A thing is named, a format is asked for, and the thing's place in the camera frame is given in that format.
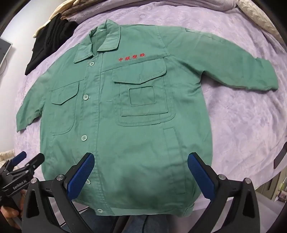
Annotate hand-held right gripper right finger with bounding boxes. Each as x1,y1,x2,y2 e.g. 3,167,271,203
187,152,268,233

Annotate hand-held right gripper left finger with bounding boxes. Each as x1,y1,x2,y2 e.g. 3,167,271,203
21,152,95,233

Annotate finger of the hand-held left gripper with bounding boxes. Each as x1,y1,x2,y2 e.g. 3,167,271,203
2,151,27,173
9,153,45,180

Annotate green work jacket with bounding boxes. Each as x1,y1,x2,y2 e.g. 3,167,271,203
16,19,279,219

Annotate black folded clothes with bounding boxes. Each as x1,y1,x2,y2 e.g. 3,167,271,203
25,13,79,76

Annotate person's left hand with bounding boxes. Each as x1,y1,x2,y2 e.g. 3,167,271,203
0,190,26,227

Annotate beige cloth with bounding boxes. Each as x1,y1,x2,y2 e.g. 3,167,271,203
0,150,17,161

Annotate person's legs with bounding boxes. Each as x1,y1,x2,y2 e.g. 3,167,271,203
60,209,172,233

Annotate purple bed blanket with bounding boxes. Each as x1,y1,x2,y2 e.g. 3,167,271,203
0,0,287,215

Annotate beige knitted pillow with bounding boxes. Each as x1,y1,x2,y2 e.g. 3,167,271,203
237,0,281,39

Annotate black strap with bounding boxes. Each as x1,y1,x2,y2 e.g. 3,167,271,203
274,147,287,169

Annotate white framed wall television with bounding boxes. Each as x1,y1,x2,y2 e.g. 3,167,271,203
0,38,13,69

